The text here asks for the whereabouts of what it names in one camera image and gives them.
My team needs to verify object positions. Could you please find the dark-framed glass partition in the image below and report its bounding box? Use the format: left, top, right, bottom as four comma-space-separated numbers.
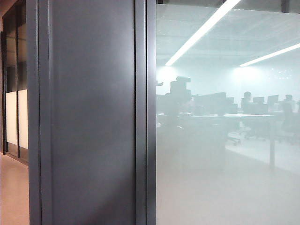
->
0, 0, 30, 165

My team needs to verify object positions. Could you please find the frosted glass wall panel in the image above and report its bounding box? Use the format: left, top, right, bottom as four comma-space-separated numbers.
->
155, 3, 300, 225

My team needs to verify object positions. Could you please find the dark metal frame post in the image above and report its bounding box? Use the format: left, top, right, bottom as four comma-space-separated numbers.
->
135, 0, 157, 225

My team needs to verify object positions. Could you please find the grey metal pillar panel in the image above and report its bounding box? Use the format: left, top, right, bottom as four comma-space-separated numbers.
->
25, 0, 137, 225

